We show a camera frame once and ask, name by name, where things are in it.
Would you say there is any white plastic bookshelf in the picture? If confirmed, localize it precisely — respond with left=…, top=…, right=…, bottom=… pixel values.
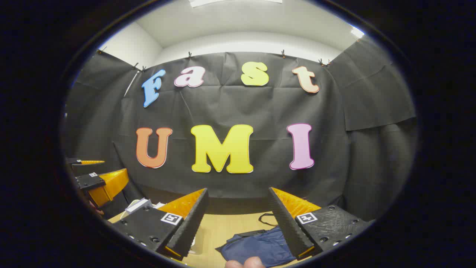
left=125, top=198, right=166, bottom=216

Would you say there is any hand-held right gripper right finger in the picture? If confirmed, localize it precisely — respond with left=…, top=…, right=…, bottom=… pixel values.
left=268, top=187, right=374, bottom=260

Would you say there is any blue schoolbag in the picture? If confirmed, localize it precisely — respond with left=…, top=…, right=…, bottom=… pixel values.
left=216, top=212, right=298, bottom=268

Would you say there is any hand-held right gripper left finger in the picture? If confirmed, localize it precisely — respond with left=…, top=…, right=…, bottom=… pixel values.
left=112, top=188, right=209, bottom=260

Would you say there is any black backdrop cloth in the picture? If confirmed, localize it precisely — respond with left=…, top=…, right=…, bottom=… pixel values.
left=65, top=37, right=417, bottom=224

